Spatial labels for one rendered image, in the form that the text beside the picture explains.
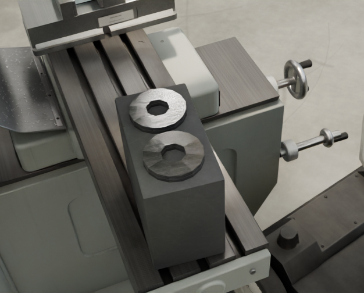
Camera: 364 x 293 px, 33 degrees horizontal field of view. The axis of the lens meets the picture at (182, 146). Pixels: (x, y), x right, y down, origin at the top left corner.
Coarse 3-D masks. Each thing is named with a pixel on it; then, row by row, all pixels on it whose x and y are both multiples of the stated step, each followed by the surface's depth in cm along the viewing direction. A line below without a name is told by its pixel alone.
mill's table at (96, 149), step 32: (64, 64) 135; (96, 64) 134; (128, 64) 134; (160, 64) 133; (64, 96) 128; (96, 96) 127; (96, 128) 120; (96, 160) 115; (128, 192) 112; (128, 224) 104; (256, 224) 102; (128, 256) 100; (224, 256) 99; (256, 256) 99; (160, 288) 96; (192, 288) 98; (224, 288) 100
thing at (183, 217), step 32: (128, 96) 98; (160, 96) 96; (128, 128) 93; (160, 128) 92; (192, 128) 93; (128, 160) 100; (160, 160) 87; (192, 160) 86; (160, 192) 84; (192, 192) 86; (224, 192) 88; (160, 224) 89; (192, 224) 91; (224, 224) 93; (160, 256) 95; (192, 256) 97
